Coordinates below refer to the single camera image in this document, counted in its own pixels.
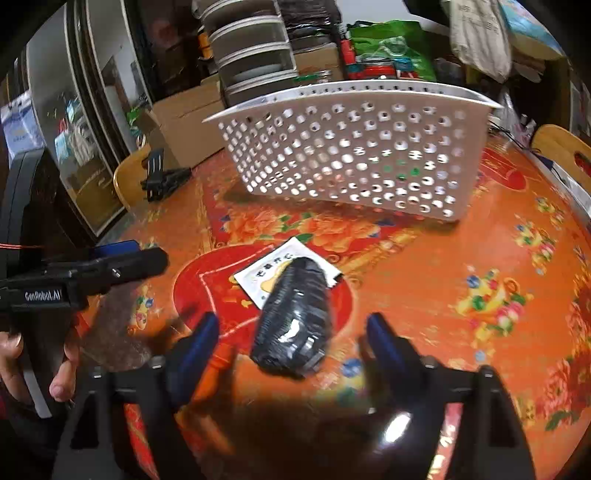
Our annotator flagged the person's left hand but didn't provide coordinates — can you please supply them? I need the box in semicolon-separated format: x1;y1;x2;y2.
0;330;81;409

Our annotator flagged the dark glass door cabinet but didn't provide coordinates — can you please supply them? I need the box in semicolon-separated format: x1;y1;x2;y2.
0;0;153;236

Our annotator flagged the open cardboard box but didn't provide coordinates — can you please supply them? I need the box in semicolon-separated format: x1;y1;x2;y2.
139;83;227;171

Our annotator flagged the green printed shopping bag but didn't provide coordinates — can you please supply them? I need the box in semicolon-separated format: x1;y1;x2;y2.
346;19;437;83

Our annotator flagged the wooden chair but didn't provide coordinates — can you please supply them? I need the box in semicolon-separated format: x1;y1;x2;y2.
531;124;591;178
113;145;153;210

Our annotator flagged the blue printed tote bag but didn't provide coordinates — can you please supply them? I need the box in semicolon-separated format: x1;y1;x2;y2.
499;0;566;61

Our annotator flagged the white canvas tote bag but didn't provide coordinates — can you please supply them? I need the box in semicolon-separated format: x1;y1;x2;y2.
441;0;513;84

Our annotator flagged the black clamp phone holder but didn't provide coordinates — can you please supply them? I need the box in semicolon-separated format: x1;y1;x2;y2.
141;148;192;201

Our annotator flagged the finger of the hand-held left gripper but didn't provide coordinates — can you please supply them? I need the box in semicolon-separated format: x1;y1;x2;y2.
88;240;141;259
69;248;169;296

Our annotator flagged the closed cardboard box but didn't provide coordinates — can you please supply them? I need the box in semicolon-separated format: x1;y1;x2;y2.
295;44;345;81

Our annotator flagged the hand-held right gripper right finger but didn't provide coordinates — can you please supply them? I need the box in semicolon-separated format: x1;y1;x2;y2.
365;313;539;480

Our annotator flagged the plastic drawer tower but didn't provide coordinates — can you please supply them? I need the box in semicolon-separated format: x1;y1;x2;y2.
191;0;301;107

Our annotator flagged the white perforated plastic basket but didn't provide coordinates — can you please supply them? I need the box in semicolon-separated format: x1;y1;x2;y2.
202;79;504;223

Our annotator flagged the black plastic bag roll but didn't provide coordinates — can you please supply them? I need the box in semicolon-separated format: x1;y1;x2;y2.
250;257;334;380

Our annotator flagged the small plastic packet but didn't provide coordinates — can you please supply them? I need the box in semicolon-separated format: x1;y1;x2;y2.
232;237;345;310

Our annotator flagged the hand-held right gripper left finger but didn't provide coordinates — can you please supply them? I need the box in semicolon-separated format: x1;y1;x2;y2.
51;311;222;480

